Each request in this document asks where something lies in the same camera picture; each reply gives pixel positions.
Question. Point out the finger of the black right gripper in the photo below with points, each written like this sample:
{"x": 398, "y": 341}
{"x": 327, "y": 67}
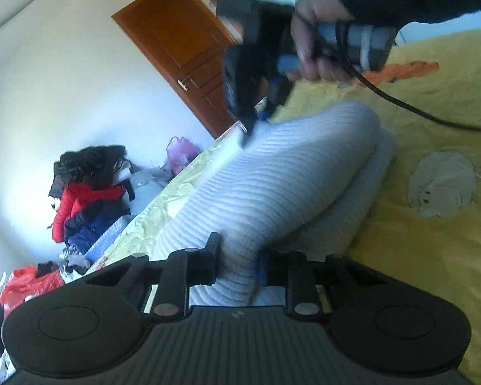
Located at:
{"x": 247, "y": 124}
{"x": 278, "y": 91}

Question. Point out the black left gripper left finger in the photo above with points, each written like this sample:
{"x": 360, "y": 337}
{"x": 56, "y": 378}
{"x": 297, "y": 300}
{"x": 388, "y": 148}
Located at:
{"x": 206, "y": 261}

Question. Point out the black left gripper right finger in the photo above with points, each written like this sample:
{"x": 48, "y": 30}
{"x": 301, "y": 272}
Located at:
{"x": 272, "y": 268}

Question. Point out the white knit sweater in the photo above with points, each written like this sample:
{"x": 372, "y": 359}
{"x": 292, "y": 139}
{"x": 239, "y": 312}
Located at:
{"x": 305, "y": 184}

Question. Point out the dark clothes pile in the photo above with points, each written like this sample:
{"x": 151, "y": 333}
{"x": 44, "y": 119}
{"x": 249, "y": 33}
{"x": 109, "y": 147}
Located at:
{"x": 97, "y": 166}

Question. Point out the right hand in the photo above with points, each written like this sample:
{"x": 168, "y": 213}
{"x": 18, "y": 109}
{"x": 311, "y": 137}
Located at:
{"x": 313, "y": 12}

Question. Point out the pink plastic bag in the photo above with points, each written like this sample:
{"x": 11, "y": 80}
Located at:
{"x": 180, "y": 152}

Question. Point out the brown wooden door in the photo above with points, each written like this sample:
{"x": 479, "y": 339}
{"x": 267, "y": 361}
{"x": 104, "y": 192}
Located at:
{"x": 186, "y": 44}

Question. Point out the blue storage box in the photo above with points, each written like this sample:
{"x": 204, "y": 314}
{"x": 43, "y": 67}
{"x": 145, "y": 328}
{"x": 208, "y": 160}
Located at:
{"x": 132, "y": 234}

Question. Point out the navy blue garment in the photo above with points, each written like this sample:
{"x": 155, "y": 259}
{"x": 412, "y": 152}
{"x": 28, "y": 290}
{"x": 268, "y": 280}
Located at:
{"x": 83, "y": 229}

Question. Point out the red jacket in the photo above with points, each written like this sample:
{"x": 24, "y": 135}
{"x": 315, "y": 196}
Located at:
{"x": 74, "y": 199}

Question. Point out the yellow carrot print bedsheet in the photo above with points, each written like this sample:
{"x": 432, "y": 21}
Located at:
{"x": 425, "y": 224}

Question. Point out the red plastic bag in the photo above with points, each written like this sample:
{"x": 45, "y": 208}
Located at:
{"x": 24, "y": 283}

